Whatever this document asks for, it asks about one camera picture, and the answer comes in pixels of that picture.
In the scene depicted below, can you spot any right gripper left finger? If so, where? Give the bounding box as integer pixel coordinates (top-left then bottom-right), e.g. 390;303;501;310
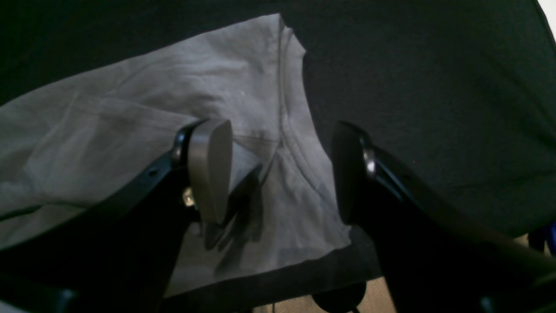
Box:
1;119;233;313

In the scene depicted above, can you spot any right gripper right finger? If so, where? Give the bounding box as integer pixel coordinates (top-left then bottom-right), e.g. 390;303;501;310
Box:
331;121;556;313

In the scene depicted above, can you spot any grey T-shirt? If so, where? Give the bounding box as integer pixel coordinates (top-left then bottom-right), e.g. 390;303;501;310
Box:
1;14;350;296

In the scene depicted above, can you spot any black table cloth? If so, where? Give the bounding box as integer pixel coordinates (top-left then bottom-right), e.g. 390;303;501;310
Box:
0;0;556;313

